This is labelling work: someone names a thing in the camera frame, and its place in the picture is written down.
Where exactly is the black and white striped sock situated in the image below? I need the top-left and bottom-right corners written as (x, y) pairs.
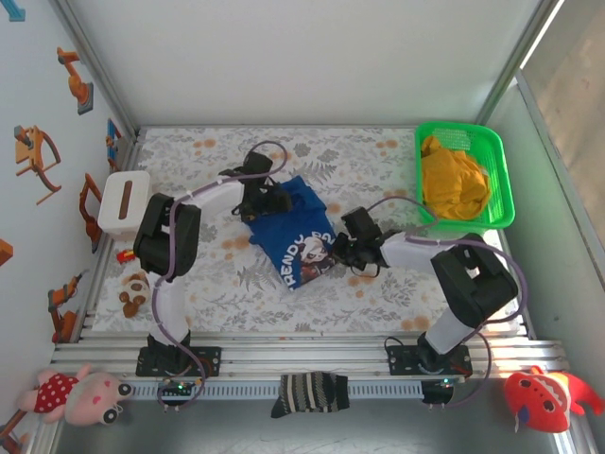
top-left (269, 372), bottom-right (351, 420)

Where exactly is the white tissue box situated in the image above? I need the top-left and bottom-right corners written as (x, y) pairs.
top-left (97, 169), bottom-right (153, 236)

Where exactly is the green plastic mesh basket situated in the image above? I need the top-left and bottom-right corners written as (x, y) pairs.
top-left (414, 121), bottom-right (515, 235)

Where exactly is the pink pig plush toy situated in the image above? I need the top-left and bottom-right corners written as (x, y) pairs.
top-left (17, 362), bottom-right (133, 427)

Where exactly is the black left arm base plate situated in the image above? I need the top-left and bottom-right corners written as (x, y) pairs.
top-left (135, 345), bottom-right (223, 378)

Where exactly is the blue and orange wall sticker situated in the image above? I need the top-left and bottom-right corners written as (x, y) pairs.
top-left (104, 117), bottom-right (123, 172)

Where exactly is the aluminium rail base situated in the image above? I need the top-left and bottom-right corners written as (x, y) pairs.
top-left (49, 330), bottom-right (571, 379)

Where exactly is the orange claw machine wall sticker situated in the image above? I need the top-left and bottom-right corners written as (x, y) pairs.
top-left (12, 125), bottom-right (63, 206)

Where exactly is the floral print tablecloth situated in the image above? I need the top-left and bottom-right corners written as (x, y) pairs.
top-left (92, 125), bottom-right (511, 335)

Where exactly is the perforated grey cable tray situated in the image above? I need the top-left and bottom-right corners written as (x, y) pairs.
top-left (127, 381), bottom-right (424, 402)

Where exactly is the orange-yellow garment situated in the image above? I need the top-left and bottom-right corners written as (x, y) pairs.
top-left (420, 134), bottom-right (492, 222)

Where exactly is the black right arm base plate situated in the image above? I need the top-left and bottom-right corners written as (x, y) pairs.
top-left (387, 344), bottom-right (474, 378)

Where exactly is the aluminium frame post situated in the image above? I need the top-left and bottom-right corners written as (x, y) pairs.
top-left (49, 0), bottom-right (141, 143)
top-left (472, 0), bottom-right (566, 138)

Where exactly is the small brown panda plush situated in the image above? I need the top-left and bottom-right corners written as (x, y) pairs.
top-left (117, 271), bottom-right (152, 319)

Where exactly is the blue t-shirt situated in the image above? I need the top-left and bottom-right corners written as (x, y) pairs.
top-left (248, 175), bottom-right (339, 292)

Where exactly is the small black controller board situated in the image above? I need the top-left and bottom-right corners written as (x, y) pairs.
top-left (422, 377), bottom-right (456, 406)
top-left (158, 380), bottom-right (196, 403)

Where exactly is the red fish plush toy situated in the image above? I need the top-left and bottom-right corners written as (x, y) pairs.
top-left (503, 366), bottom-right (605, 434)

